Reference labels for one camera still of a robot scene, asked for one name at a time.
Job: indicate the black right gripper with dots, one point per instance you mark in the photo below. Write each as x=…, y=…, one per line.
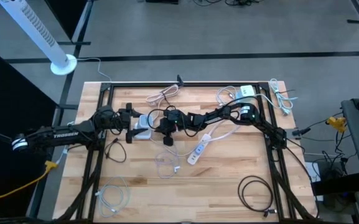
x=173, y=119

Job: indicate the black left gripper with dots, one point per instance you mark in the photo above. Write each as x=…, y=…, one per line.
x=124, y=119

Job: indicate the white tower power strip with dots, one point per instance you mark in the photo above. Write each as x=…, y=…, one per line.
x=142, y=127

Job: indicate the light blue USB charger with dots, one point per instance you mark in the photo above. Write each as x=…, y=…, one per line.
x=199, y=149

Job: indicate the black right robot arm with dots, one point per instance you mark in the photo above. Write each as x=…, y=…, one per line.
x=219, y=117

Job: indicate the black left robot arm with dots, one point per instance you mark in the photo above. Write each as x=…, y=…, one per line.
x=65, y=135

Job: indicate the pale cube power strip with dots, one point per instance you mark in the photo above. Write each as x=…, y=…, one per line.
x=246, y=91

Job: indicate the black partition panel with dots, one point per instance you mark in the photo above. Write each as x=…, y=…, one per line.
x=64, y=15
x=11, y=93

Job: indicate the white tower fan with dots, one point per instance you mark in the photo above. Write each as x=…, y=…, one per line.
x=33, y=28

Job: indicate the yellow clamp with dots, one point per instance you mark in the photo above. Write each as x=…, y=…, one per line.
x=336, y=123

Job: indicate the black computer box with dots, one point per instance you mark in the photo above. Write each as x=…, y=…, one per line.
x=338, y=183

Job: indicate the small black mount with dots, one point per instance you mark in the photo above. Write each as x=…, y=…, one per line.
x=180, y=80

